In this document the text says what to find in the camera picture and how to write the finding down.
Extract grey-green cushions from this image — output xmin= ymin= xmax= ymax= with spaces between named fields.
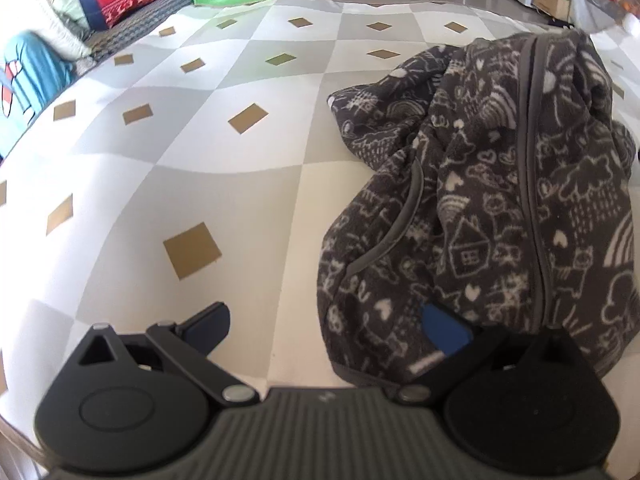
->
xmin=85 ymin=0 xmax=193 ymax=63

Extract white cushion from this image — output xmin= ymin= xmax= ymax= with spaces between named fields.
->
xmin=15 ymin=0 xmax=95 ymax=63

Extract diamond pattern table cover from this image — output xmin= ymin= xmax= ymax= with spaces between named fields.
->
xmin=0 ymin=0 xmax=640 ymax=480

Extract green cushion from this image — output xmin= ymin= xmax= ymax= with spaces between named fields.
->
xmin=52 ymin=0 xmax=93 ymax=41

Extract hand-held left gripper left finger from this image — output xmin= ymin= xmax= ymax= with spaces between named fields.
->
xmin=75 ymin=302 xmax=261 ymax=406

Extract grey doodle print fleece jacket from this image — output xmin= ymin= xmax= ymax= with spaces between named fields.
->
xmin=317 ymin=30 xmax=640 ymax=389

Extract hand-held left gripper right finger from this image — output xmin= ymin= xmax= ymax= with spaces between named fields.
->
xmin=395 ymin=302 xmax=583 ymax=406

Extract teal cartoon print cloth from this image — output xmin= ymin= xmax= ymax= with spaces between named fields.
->
xmin=0 ymin=30 xmax=76 ymax=161

